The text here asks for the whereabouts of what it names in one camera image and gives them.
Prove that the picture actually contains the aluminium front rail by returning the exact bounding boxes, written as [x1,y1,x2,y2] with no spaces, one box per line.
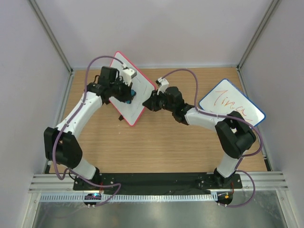
[28,171,288,193]

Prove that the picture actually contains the blue whiteboard eraser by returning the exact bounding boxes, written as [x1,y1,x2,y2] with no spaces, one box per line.
[125,89,136,104]

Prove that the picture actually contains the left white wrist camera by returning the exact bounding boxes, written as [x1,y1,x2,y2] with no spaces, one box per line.
[121,67,137,86]

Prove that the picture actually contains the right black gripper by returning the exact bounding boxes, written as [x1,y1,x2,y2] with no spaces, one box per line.
[143,90,175,113]

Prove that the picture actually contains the white slotted cable duct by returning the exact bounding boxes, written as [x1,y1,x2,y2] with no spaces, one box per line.
[40,192,218,203]

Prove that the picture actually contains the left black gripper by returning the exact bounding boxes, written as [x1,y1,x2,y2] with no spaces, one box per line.
[110,78,133,104]

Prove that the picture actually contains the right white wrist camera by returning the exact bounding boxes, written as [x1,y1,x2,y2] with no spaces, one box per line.
[155,77,169,95]

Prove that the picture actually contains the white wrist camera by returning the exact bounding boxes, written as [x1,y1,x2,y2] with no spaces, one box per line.
[121,67,137,86]
[155,77,169,95]

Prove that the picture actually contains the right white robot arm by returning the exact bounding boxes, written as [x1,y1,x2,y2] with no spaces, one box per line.
[143,86,256,188]

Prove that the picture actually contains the blue framed whiteboard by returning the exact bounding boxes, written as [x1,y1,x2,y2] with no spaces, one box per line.
[199,79,266,126]

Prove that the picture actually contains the red framed whiteboard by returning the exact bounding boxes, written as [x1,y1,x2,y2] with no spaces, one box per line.
[109,51,155,126]

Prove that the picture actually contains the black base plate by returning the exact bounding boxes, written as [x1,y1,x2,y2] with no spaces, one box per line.
[72,172,243,195]

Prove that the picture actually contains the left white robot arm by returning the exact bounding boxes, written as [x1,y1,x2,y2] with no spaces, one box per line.
[44,66,137,190]

